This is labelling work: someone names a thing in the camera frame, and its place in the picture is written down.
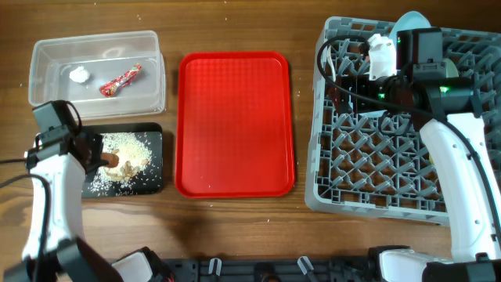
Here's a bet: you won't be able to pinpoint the orange carrot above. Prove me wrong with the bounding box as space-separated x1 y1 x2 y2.
101 153 120 168

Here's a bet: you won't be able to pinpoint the rice and peanut leftovers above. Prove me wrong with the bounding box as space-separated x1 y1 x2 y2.
88 132 161 195

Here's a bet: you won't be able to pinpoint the mint green bowl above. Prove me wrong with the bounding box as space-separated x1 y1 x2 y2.
444 58 460 78

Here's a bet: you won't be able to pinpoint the red snack wrapper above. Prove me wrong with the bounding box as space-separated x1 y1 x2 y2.
99 63 142 98

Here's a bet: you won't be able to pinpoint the light blue plate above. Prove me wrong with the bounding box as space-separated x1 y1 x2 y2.
388 11 431 42

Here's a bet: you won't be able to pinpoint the white tissue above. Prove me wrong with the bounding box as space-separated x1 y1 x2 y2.
69 66 91 84

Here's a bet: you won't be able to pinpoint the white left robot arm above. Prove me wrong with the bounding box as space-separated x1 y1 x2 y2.
4 132 162 281

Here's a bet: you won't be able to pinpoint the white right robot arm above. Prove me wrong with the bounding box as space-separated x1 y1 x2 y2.
337 77 500 281

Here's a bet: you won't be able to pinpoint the grey dishwasher rack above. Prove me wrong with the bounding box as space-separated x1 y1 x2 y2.
305 28 500 225

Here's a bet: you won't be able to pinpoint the black tray bin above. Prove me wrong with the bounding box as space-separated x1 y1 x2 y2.
80 122 164 199

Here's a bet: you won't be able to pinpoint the clear plastic bin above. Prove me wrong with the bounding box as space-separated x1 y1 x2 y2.
28 31 167 120

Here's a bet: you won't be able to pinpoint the red serving tray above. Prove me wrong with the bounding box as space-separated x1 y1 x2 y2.
175 51 295 198

